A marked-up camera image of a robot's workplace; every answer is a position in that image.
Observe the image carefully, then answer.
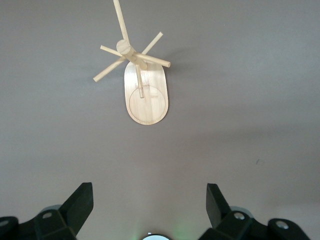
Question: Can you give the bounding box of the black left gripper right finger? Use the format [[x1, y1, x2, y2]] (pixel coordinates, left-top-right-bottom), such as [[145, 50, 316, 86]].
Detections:
[[199, 183, 310, 240]]

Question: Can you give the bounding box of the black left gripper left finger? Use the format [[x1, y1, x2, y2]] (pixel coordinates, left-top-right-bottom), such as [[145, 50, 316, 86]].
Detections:
[[0, 182, 94, 240]]

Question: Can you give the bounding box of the wooden cup rack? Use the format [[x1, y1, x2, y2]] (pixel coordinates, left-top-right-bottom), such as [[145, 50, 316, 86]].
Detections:
[[92, 0, 172, 126]]

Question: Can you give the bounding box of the brown table cover mat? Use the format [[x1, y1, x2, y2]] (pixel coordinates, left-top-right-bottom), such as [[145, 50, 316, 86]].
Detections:
[[0, 0, 320, 240]]

